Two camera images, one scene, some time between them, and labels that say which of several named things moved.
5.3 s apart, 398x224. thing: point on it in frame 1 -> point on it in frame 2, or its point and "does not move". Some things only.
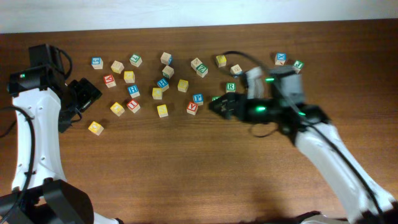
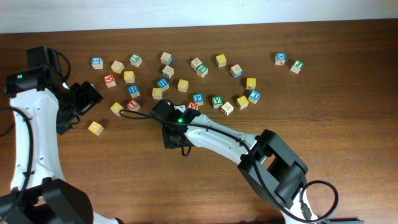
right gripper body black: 259,109 -> 168,140
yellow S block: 183,85 does not move
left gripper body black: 82,96 does not move
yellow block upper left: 129,76 does not move
